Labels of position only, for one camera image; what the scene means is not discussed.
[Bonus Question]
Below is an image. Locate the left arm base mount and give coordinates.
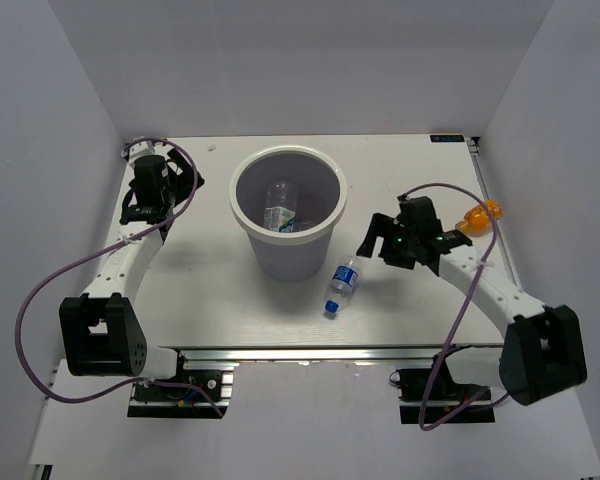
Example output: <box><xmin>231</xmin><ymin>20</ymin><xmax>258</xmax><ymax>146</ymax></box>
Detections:
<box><xmin>127</xmin><ymin>362</ymin><xmax>236</xmax><ymax>419</ymax></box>

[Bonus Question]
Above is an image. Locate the black XDOF sticker right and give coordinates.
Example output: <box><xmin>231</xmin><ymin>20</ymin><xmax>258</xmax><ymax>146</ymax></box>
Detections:
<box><xmin>429</xmin><ymin>134</ymin><xmax>465</xmax><ymax>143</ymax></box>

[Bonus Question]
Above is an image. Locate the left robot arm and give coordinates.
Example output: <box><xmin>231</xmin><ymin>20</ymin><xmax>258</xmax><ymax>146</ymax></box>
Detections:
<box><xmin>59</xmin><ymin>144</ymin><xmax>204</xmax><ymax>399</ymax></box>

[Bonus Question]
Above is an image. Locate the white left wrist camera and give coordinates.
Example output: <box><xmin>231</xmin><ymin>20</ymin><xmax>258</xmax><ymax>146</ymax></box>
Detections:
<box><xmin>121</xmin><ymin>140</ymin><xmax>155</xmax><ymax>163</ymax></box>

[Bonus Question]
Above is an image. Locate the clear unlabelled plastic bottle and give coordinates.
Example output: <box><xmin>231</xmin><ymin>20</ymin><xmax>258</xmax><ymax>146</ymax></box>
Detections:
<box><xmin>293</xmin><ymin>221</ymin><xmax>316</xmax><ymax>233</ymax></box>

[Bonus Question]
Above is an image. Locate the white plastic bin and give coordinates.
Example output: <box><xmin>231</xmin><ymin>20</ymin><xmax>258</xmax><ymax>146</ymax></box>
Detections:
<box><xmin>229</xmin><ymin>145</ymin><xmax>348</xmax><ymax>282</ymax></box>

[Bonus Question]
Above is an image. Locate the blue label water bottle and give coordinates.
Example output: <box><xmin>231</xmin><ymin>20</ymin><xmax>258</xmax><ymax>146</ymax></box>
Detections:
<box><xmin>324</xmin><ymin>255</ymin><xmax>362</xmax><ymax>316</ymax></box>

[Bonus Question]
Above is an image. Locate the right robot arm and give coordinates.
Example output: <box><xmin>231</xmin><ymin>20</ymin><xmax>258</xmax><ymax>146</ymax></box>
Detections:
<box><xmin>357</xmin><ymin>197</ymin><xmax>588</xmax><ymax>406</ymax></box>

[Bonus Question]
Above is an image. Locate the green label water bottle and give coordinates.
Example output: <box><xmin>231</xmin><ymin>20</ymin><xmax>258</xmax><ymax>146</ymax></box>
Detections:
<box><xmin>263</xmin><ymin>181</ymin><xmax>298</xmax><ymax>233</ymax></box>

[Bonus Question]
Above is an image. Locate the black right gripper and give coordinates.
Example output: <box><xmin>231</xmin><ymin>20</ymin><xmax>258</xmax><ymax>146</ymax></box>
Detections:
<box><xmin>355</xmin><ymin>213</ymin><xmax>417</xmax><ymax>271</ymax></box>

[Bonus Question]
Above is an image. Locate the front aluminium rail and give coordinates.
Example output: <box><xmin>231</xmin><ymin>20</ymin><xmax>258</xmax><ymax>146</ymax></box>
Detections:
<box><xmin>69</xmin><ymin>342</ymin><xmax>511</xmax><ymax>363</ymax></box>

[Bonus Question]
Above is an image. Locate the aluminium table edge rail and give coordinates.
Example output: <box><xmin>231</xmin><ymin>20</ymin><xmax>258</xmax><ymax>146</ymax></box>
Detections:
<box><xmin>467</xmin><ymin>135</ymin><xmax>521</xmax><ymax>291</ymax></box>

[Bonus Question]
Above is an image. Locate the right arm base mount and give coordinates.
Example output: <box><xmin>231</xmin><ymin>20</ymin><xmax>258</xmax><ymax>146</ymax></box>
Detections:
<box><xmin>388</xmin><ymin>368</ymin><xmax>495</xmax><ymax>425</ymax></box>

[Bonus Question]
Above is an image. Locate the orange juice bottle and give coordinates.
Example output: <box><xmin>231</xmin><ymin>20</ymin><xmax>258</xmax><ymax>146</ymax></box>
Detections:
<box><xmin>456</xmin><ymin>200</ymin><xmax>503</xmax><ymax>237</ymax></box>

